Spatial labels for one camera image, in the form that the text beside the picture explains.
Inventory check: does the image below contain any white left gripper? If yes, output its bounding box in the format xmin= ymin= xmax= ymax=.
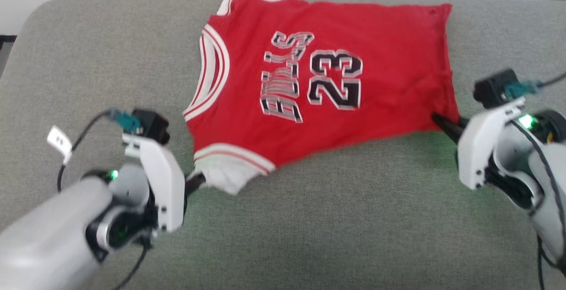
xmin=123 ymin=134 xmax=207 ymax=233

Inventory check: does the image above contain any white cable label tag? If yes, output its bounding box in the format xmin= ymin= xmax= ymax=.
xmin=46 ymin=126 xmax=73 ymax=165

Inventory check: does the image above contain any black cable with teal plug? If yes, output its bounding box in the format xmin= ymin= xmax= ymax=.
xmin=504 ymin=72 xmax=566 ymax=101
xmin=57 ymin=108 xmax=149 ymax=290

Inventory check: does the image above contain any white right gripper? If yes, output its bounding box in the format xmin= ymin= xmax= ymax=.
xmin=431 ymin=98 xmax=527 ymax=190

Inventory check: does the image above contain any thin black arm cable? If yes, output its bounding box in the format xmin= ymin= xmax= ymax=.
xmin=509 ymin=120 xmax=566 ymax=290

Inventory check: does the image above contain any red Bulls 23 jersey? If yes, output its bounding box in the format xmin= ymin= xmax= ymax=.
xmin=183 ymin=0 xmax=461 ymax=196

